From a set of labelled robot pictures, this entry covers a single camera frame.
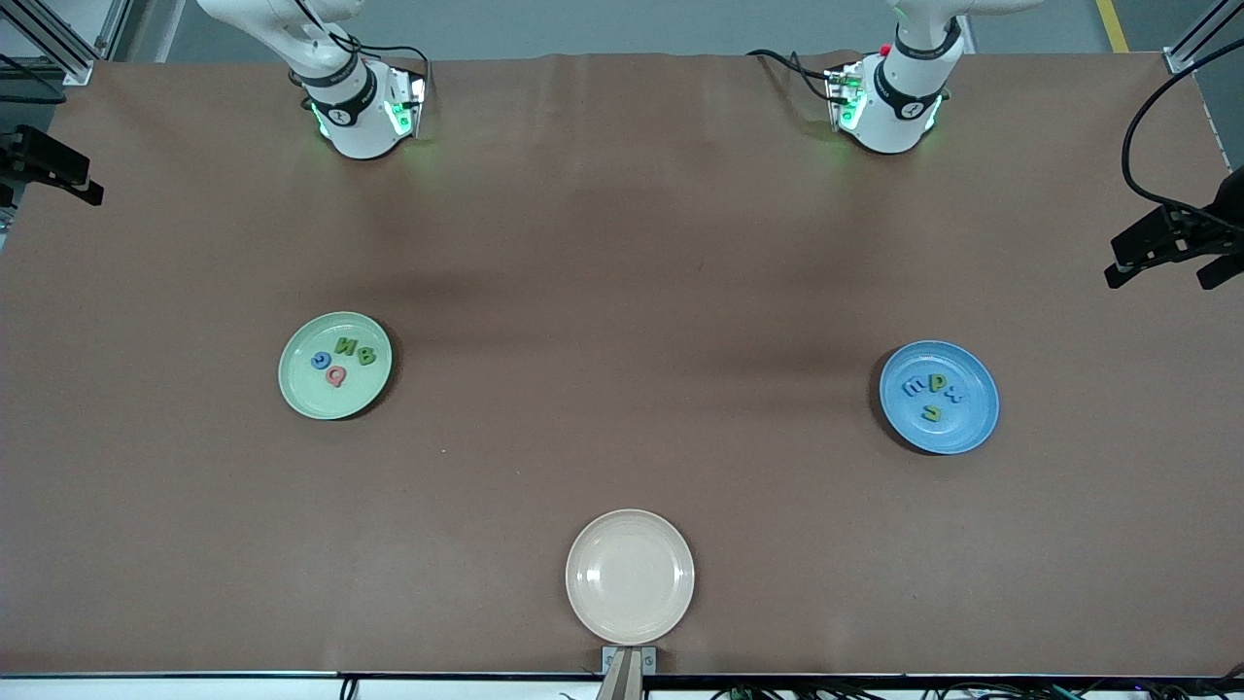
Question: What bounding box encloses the cream plastic plate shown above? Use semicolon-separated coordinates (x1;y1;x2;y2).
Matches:
566;508;696;646

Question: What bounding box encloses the green plastic plate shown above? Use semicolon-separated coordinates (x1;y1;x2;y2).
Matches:
278;311;394;421

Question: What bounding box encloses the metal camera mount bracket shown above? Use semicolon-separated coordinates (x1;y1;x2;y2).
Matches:
601;646;658;700

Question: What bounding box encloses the aluminium frame profile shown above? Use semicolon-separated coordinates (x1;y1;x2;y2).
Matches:
1164;0;1244;75
0;0;132;87

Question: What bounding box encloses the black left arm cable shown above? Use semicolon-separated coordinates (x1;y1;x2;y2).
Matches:
1121;37;1244;213

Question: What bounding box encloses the brown table mat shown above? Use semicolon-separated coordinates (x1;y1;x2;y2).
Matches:
0;51;1244;679

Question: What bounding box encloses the blue plastic plate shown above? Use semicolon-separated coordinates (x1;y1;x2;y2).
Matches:
880;340;1000;456

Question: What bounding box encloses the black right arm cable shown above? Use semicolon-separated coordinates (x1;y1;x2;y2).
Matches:
0;53;69;104

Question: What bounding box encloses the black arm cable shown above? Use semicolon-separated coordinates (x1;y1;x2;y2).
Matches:
1121;37;1244;213
0;53;69;104

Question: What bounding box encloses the black base cable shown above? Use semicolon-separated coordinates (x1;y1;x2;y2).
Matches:
335;37;434;98
746;49;839;103

